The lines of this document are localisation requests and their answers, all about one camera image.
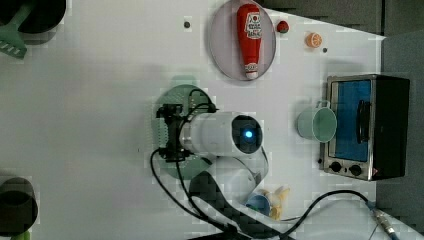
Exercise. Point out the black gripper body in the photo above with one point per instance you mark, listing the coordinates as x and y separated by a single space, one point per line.
173 150

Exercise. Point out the green oval strainer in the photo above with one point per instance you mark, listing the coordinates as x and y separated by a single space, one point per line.
195 101

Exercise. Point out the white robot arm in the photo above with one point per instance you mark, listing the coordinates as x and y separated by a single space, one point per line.
219 160

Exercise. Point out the grey round plate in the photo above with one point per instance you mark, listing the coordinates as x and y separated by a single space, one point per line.
223 40

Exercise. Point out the red ketchup bottle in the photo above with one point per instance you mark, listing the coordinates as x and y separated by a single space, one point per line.
249 31

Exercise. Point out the blue bowl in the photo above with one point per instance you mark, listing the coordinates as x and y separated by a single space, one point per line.
259 203

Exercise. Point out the yellow banana toy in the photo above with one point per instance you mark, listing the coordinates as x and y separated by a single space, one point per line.
276 199

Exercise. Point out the red toy strawberry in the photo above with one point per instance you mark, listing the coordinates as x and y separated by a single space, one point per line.
282 27

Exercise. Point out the green mug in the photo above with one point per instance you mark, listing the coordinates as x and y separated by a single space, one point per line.
317 123

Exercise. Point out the orange slice toy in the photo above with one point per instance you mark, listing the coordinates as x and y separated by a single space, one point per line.
313 40

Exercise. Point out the black cylinder cup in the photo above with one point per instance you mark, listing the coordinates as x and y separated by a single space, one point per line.
45 15
18 207

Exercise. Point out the green spatula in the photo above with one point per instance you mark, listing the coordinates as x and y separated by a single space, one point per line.
11 43

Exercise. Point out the black toaster oven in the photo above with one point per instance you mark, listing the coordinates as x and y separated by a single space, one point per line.
372 127

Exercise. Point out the green utensil handle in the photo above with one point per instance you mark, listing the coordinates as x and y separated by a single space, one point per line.
23 236

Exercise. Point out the grey cable connector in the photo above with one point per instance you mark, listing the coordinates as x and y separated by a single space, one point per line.
382 221

